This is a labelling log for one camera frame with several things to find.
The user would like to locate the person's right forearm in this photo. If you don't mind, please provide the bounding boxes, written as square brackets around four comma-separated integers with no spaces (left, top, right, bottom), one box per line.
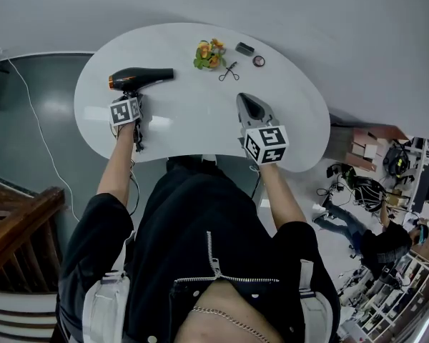
[257,161,307,230]

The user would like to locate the small black box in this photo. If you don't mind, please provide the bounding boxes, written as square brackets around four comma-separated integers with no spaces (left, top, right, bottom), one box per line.
[235,41,256,56]

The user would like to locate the person's left forearm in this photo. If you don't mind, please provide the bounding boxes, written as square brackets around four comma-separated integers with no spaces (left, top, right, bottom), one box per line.
[97,121,139,200]

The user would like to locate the silver chain necklace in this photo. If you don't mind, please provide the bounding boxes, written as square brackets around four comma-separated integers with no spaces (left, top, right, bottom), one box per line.
[190,306,272,343]

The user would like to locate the white shelf unit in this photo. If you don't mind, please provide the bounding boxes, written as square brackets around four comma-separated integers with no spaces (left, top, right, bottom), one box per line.
[337,250,429,343]

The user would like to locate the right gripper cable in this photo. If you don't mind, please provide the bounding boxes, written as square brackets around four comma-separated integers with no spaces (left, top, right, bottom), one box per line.
[249,164,262,200]

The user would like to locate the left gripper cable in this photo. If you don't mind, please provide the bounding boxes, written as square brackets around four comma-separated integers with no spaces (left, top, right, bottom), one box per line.
[127,158,141,218]

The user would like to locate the white floor cable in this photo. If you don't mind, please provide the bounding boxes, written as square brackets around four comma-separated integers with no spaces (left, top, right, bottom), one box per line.
[0,47,80,224]

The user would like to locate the white table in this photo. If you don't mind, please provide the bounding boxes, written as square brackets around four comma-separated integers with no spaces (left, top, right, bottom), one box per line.
[74,22,332,173]

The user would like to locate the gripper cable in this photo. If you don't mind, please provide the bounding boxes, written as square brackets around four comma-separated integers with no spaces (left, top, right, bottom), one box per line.
[127,158,141,218]
[249,164,262,200]

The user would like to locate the black hair dryer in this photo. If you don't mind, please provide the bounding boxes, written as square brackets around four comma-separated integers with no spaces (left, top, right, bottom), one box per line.
[108,67,175,153]

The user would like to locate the tangle of black cables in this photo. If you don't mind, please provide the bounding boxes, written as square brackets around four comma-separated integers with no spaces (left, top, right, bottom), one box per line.
[315,161,389,214]

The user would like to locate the black eyelash curler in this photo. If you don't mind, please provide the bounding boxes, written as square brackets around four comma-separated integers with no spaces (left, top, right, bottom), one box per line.
[218,61,240,83]

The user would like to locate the orange flower plant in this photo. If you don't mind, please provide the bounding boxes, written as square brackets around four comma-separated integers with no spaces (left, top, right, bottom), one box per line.
[193,39,227,72]

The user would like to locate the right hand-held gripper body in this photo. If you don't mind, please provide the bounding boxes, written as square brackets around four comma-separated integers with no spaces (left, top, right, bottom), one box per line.
[235,91,290,166]

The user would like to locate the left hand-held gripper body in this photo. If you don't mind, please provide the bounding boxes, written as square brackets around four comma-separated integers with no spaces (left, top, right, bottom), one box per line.
[109,96,142,126]

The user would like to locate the brown cardboard boxes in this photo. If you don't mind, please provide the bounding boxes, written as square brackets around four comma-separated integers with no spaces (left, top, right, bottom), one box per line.
[329,121,410,173]

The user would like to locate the person's black jacket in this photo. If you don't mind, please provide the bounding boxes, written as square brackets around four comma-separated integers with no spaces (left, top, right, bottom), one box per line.
[55,154,341,343]

